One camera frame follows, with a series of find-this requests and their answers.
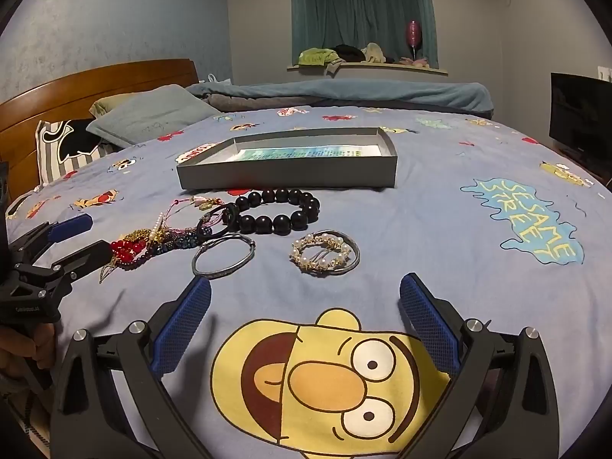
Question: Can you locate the striped black white pillow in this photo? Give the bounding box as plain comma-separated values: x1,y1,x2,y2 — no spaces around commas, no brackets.
35,119,114,187

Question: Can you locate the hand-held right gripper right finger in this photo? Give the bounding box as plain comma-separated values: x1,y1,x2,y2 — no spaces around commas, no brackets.
399,272,560,459

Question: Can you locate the teal curtain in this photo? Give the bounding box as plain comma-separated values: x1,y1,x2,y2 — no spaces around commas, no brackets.
290,0,439,65

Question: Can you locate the green cloth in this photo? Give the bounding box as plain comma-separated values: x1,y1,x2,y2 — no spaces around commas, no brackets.
298,48,343,66

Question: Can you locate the pink cord bracelet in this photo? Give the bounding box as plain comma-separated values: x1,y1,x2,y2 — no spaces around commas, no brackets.
161,194,217,236

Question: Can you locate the grey-blue pillow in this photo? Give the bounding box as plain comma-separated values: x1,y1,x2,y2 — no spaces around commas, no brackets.
86,85,223,149

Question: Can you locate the wooden headboard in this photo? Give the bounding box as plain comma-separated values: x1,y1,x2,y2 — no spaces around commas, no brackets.
0,59,200,202

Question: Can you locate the gold chain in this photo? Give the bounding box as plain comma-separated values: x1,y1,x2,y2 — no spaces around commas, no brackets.
99,228,169,284

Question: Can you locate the person's left hand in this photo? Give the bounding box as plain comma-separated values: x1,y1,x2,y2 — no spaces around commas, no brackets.
0,321,57,386

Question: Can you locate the silver bangle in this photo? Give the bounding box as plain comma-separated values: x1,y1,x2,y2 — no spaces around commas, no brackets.
192,234,256,279

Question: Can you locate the black television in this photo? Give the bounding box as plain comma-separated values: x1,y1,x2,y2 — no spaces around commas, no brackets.
549,72,612,179

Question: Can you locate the grey metal bangle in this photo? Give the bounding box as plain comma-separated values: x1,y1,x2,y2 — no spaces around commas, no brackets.
298,229,361,277

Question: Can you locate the dark purple bead bracelet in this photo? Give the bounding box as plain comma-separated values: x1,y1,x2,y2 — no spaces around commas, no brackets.
114,252,156,271

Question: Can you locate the grey tray with printed sheet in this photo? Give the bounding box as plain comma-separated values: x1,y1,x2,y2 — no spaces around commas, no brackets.
176,127,399,191

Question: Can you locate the dark blue bead bracelet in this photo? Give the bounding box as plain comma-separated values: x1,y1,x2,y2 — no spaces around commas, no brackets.
143,230,212,259

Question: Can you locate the black hair tie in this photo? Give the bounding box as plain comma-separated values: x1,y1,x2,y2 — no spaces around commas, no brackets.
198,203,241,241

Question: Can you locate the printed paper sheet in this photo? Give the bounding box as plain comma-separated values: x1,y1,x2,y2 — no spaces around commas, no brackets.
228,145,364,162

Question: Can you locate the black bead bracelet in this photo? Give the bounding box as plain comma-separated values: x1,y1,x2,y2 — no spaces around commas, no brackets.
234,187,322,236

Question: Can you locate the beige cloth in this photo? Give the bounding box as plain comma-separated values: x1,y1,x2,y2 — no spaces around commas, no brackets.
360,42,387,64

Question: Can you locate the pink balloon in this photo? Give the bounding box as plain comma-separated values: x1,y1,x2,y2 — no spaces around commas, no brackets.
405,20,422,59

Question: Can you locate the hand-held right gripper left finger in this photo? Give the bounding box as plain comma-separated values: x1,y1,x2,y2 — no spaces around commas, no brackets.
50,277,213,459

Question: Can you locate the blue blanket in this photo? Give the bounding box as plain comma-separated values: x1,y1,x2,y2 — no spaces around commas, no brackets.
186,78,495,116

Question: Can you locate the window sill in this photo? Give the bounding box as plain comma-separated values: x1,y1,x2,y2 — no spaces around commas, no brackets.
286,60,449,76

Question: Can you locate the pearl bracelet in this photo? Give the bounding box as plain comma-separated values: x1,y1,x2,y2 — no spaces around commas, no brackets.
290,233,353,273

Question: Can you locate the red bead bracelet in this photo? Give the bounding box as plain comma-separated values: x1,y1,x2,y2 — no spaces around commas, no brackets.
109,238,147,265

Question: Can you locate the grey blanket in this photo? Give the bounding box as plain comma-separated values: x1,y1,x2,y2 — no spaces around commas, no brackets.
205,93,493,119

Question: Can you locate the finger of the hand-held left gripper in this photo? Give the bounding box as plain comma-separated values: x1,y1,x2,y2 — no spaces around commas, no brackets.
10,213,94,264
14,240,114,298

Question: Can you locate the black cloth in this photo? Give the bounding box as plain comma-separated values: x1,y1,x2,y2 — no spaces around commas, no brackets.
334,44,370,64

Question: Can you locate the printed cartoon bedsheet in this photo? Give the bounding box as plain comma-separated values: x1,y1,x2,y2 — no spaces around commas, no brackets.
0,100,612,459

